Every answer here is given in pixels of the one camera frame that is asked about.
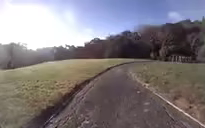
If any dense wood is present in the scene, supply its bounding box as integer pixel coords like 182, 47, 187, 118
0, 15, 205, 70

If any grey asphalt path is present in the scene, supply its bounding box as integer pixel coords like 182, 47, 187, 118
43, 60, 205, 128

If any grass field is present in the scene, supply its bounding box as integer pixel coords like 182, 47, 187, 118
129, 61, 205, 128
0, 58, 148, 128

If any pale fence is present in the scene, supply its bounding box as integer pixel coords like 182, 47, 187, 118
166, 54, 194, 64

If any pale path edging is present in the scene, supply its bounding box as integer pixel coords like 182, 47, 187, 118
129, 71, 205, 128

